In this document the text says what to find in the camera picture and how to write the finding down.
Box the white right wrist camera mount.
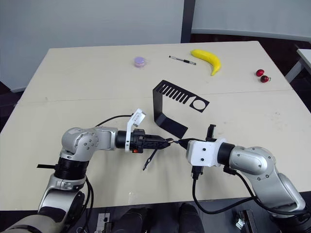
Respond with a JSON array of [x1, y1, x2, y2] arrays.
[[185, 137, 226, 168]]

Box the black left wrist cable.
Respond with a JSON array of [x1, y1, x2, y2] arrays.
[[94, 113, 134, 128]]

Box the dark rounded shape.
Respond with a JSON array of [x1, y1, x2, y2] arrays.
[[179, 202, 205, 233], [119, 206, 153, 233]]

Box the black bent metal watch stand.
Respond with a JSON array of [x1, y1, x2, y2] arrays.
[[152, 79, 210, 138]]

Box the white side table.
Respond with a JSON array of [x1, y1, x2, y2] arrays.
[[284, 44, 311, 83]]

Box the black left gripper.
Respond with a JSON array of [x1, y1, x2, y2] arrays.
[[130, 129, 171, 154]]

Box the white partition panel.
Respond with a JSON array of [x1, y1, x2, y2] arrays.
[[190, 0, 311, 42], [0, 0, 185, 93]]

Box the purple macaron in clear wrap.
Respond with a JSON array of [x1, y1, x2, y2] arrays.
[[133, 56, 150, 69]]

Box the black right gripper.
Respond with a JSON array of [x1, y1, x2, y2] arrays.
[[175, 123, 217, 149]]

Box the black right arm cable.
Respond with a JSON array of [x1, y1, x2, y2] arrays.
[[223, 166, 302, 216]]

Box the clear pen with black grip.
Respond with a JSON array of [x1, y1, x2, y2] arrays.
[[169, 55, 197, 66]]

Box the black left arm cable bundle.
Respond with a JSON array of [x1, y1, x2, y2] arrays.
[[72, 177, 95, 233]]

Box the dark grey post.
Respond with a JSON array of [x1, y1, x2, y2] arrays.
[[180, 0, 196, 44]]

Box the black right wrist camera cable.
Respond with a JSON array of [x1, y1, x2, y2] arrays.
[[190, 166, 258, 215]]

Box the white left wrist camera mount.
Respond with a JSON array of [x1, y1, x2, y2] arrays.
[[124, 108, 148, 153]]

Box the silver metal clip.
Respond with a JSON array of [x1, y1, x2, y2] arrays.
[[235, 209, 257, 231]]

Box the yellow banana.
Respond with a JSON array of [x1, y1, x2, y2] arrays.
[[190, 49, 222, 77]]

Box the white power strip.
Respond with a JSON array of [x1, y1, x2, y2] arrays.
[[97, 212, 112, 233]]

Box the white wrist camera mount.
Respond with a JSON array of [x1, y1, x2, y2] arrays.
[[124, 108, 148, 153], [185, 137, 226, 168]]

